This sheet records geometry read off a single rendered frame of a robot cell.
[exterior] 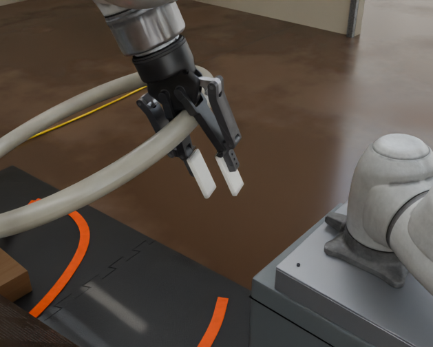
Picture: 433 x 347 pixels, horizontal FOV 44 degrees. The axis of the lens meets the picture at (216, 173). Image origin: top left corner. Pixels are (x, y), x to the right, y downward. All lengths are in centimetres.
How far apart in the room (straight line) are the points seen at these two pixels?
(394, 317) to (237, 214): 175
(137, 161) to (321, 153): 275
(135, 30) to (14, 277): 180
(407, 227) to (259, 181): 209
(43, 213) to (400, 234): 63
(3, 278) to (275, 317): 139
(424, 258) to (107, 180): 57
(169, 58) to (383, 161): 52
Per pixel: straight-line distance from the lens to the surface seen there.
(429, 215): 95
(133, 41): 68
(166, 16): 68
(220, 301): 228
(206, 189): 79
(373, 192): 107
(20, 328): 132
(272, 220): 275
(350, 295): 113
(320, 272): 117
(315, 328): 119
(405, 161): 105
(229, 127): 71
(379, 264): 118
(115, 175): 66
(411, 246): 100
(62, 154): 343
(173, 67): 69
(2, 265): 244
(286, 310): 122
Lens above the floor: 163
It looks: 32 degrees down
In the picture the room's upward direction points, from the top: straight up
